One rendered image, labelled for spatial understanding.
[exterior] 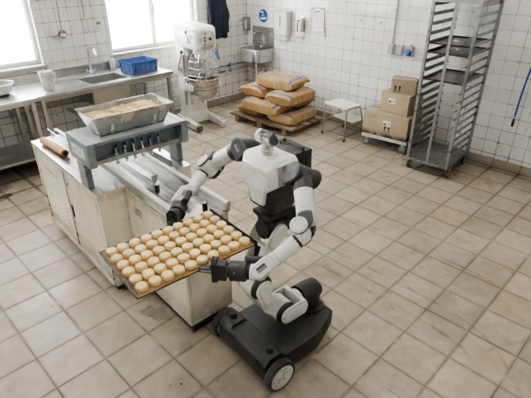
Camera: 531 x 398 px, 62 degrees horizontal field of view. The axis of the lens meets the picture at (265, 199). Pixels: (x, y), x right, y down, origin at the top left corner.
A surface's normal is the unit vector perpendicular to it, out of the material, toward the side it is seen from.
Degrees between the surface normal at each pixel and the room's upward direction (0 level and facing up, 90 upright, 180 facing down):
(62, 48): 90
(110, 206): 90
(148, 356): 0
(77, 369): 0
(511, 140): 90
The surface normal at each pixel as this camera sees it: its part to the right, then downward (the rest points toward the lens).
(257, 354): -0.55, -0.40
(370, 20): -0.70, 0.34
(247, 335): 0.00, -0.88
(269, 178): -0.11, 0.42
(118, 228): 0.67, 0.36
